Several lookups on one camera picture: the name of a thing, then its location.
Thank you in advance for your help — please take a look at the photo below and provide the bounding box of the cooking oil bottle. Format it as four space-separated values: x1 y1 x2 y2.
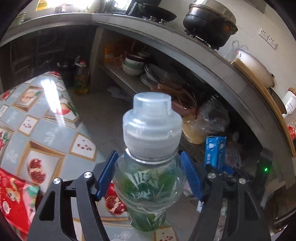
73 60 90 96

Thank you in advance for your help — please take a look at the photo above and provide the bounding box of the green plastic bottle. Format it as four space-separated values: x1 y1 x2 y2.
113 92 187 232

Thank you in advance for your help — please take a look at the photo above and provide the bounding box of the pinkish plastic bag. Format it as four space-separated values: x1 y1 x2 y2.
225 139 246 168

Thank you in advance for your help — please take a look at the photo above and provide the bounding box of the black wok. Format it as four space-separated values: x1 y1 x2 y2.
137 3 177 23

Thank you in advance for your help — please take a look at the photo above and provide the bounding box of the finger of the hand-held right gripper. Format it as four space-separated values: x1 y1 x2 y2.
232 166 257 180

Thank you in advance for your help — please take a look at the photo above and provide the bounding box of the red snack packet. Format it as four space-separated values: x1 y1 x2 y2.
0 168 40 235

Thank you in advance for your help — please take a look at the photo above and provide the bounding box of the clear plastic bag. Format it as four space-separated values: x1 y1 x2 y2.
198 98 230 135

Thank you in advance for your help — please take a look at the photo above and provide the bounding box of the fruit print tablecloth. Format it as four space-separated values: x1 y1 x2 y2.
0 71 181 241

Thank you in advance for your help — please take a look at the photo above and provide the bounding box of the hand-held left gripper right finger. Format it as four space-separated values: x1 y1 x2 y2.
180 151 271 241

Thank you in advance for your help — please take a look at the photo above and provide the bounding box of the dark container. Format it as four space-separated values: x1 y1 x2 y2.
57 58 76 88

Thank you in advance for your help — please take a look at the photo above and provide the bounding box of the white rag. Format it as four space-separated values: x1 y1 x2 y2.
109 87 130 100

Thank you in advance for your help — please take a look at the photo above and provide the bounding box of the white basin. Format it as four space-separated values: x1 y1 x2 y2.
235 49 275 88

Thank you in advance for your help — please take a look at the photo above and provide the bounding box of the green rimmed bowl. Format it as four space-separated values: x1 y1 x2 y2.
125 55 145 67

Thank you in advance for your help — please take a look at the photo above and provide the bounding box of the orange packet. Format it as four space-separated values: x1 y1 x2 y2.
104 42 116 64

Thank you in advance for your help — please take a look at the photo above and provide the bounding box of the blue white carton box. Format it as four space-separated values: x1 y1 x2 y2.
205 136 234 175

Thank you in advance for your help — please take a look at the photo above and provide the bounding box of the black cooking pot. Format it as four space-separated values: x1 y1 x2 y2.
183 0 238 48

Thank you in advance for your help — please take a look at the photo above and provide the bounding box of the stack of bowls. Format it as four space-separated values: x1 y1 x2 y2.
122 62 143 76

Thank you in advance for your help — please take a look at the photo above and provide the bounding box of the white wall socket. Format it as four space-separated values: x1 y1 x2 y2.
258 28 278 50

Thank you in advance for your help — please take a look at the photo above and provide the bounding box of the yellow filled plastic bag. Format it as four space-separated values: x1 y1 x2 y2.
182 113 208 144

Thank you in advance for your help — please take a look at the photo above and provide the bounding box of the white plate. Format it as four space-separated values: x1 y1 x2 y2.
141 64 163 87

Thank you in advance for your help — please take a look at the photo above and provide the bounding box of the wooden cutting board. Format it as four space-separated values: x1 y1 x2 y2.
231 59 296 158

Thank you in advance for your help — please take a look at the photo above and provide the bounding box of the white appliance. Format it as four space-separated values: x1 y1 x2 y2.
281 88 296 117

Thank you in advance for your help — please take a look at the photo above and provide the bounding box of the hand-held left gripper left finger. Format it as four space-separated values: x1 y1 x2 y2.
27 150 119 241

